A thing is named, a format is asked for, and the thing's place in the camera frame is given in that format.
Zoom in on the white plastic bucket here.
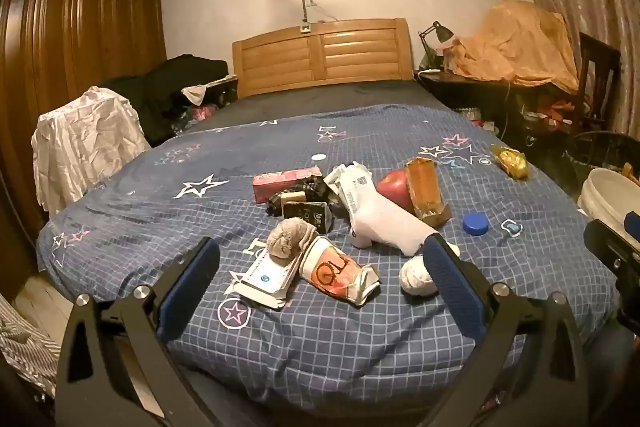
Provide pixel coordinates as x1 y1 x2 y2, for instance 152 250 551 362
577 167 640 228

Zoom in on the white sock ball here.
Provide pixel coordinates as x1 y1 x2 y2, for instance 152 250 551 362
399 252 451 297

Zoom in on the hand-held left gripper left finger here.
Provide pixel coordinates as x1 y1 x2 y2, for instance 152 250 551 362
54 236 221 427

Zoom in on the small white cloth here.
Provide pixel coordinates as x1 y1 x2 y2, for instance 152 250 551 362
181 83 208 104

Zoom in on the black desk lamp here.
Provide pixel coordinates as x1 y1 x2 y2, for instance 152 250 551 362
417 21 455 72

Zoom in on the grey sock ball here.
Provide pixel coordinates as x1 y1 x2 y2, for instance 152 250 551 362
266 217 320 262

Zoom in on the white sock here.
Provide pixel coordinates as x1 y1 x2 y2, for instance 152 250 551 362
345 194 461 258

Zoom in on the black box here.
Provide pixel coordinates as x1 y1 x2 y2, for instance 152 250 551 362
282 201 335 235

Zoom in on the pink box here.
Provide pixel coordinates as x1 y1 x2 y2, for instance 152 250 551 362
251 165 323 204

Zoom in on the orange cloth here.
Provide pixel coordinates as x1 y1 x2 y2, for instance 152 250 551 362
445 0 581 95

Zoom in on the red apple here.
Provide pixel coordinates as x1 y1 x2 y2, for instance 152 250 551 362
376 170 416 215

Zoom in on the brown wooden wardrobe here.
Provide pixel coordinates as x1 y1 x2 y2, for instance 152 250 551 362
0 0 168 238

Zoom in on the black crumpled wrapper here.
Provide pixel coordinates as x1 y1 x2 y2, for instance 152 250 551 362
267 177 330 218

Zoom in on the striped cloth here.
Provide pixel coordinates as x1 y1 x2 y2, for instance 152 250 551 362
0 292 66 400

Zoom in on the dark wooden chair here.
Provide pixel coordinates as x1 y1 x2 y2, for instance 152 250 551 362
577 32 623 132

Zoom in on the blue checked star blanket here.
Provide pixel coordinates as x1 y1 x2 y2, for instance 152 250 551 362
36 103 621 400

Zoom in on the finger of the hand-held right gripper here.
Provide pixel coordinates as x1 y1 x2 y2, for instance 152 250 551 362
584 212 640 268

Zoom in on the white paper packaging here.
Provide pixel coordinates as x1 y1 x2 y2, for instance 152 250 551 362
324 161 373 215

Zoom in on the gold wrapper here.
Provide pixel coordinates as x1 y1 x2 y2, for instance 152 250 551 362
490 144 531 181

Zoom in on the dark desk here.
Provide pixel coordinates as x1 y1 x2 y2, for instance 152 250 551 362
415 69 581 142

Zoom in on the wooden headboard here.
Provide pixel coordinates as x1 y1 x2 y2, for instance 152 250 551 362
231 18 416 98

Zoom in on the orange print paper cup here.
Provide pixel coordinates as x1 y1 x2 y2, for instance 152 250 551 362
299 236 381 308

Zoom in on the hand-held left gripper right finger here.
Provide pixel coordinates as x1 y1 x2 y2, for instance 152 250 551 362
422 233 588 427

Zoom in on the crumpled white cloth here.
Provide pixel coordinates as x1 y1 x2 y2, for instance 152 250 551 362
31 86 151 214

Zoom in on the blue bottle cap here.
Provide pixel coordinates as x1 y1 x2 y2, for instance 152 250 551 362
462 211 490 236

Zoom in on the grey bed sheet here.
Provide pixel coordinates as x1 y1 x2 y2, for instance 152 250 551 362
172 79 451 138

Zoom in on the black clothes pile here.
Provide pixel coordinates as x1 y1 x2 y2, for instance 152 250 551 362
102 53 238 145

